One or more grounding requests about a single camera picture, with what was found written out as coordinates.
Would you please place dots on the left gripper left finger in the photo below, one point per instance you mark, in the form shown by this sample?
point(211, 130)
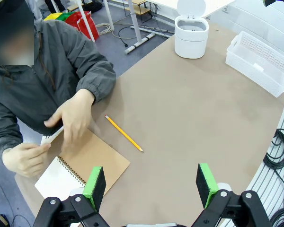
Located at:
point(95, 189)

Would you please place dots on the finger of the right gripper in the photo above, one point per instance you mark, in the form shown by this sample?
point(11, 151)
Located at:
point(268, 2)

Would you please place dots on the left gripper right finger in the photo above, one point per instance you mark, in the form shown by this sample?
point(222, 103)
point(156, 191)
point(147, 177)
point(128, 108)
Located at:
point(207, 186)

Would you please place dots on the spiral notebook brown cover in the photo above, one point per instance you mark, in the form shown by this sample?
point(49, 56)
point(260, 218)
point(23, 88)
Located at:
point(101, 158)

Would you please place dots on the yellow pencil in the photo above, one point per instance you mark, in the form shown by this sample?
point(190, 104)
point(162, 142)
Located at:
point(124, 133)

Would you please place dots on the torn white paper page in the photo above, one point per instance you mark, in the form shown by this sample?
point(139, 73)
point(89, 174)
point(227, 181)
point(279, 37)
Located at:
point(49, 139)

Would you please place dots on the person's left forearm grey sleeve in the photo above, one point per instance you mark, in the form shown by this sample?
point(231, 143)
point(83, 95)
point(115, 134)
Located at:
point(99, 80)

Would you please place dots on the person's right forearm grey sleeve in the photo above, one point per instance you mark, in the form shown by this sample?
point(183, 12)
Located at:
point(4, 127)

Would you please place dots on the person's right hand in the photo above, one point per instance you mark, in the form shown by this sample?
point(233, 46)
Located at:
point(26, 160)

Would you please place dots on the person's left hand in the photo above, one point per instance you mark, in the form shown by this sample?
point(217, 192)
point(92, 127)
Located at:
point(77, 116)

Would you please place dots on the white perforated plastic basket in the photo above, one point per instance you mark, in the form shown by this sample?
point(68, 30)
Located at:
point(255, 61)

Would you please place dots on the white lidded trash bin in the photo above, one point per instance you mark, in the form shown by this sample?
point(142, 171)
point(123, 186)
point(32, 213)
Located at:
point(190, 42)

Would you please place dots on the black wooden floor rack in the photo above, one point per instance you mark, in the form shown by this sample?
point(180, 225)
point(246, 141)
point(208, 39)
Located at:
point(137, 9)

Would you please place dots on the person in grey jacket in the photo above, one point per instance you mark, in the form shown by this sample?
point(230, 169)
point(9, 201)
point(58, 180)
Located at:
point(49, 59)

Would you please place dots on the red recycling bag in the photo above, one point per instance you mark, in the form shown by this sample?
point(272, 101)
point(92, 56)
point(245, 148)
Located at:
point(85, 23)

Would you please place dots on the green recycling bag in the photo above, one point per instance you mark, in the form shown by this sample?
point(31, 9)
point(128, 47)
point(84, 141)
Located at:
point(66, 15)

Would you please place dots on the yellow recycling bag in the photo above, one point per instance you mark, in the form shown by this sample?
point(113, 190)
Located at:
point(52, 17)

